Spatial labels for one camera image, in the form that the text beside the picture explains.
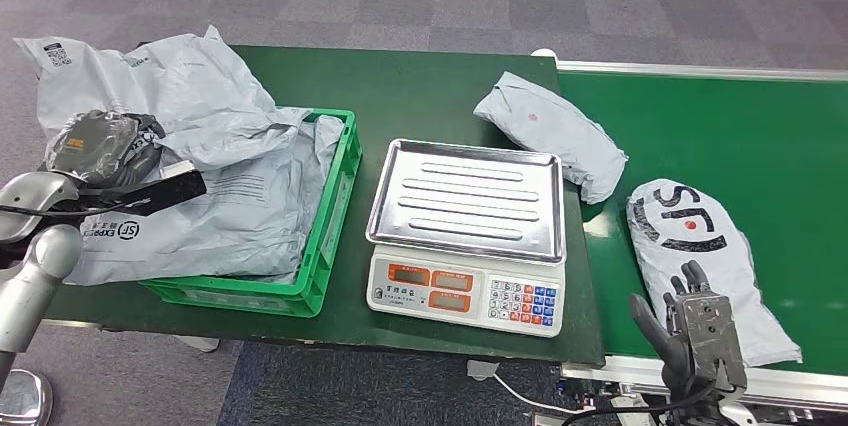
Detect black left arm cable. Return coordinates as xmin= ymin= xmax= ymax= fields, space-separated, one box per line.
xmin=0 ymin=200 xmax=101 ymax=220

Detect white electronic scale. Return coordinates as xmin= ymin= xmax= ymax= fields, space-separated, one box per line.
xmin=365 ymin=138 xmax=568 ymax=339

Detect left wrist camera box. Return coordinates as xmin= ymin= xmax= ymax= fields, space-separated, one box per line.
xmin=99 ymin=161 xmax=208 ymax=218

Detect white plug adapter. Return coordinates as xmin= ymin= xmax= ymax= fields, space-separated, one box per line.
xmin=466 ymin=359 xmax=501 ymax=381

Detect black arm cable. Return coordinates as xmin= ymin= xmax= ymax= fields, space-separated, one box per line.
xmin=0 ymin=200 xmax=101 ymax=220
xmin=559 ymin=379 xmax=720 ymax=426

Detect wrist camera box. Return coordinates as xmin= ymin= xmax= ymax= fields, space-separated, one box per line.
xmin=675 ymin=290 xmax=749 ymax=398
xmin=99 ymin=161 xmax=208 ymax=218

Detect steel scale tray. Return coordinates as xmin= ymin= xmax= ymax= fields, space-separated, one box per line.
xmin=365 ymin=138 xmax=568 ymax=267

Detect small grey red-dot parcel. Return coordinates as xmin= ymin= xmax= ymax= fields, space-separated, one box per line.
xmin=472 ymin=71 xmax=629 ymax=206

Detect green plastic crate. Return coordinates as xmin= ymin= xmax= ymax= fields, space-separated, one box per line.
xmin=139 ymin=108 xmax=364 ymax=318

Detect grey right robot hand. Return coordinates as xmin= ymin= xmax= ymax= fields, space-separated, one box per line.
xmin=629 ymin=259 xmax=713 ymax=396

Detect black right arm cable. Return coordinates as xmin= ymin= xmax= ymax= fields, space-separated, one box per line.
xmin=559 ymin=379 xmax=720 ymax=426

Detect white power strip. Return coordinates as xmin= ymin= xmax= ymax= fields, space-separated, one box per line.
xmin=599 ymin=395 xmax=647 ymax=426

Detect grey parcel big SF logo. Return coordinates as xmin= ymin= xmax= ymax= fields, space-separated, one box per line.
xmin=625 ymin=177 xmax=803 ymax=368

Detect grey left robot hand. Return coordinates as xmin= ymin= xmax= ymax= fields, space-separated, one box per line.
xmin=44 ymin=110 xmax=167 ymax=188

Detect large grey SF Express parcel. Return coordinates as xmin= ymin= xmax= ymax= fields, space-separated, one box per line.
xmin=62 ymin=114 xmax=346 ymax=287

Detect white power cable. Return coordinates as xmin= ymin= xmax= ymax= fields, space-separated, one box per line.
xmin=493 ymin=373 xmax=598 ymax=419

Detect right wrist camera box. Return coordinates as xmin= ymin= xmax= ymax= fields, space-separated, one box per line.
xmin=675 ymin=290 xmax=749 ymax=398

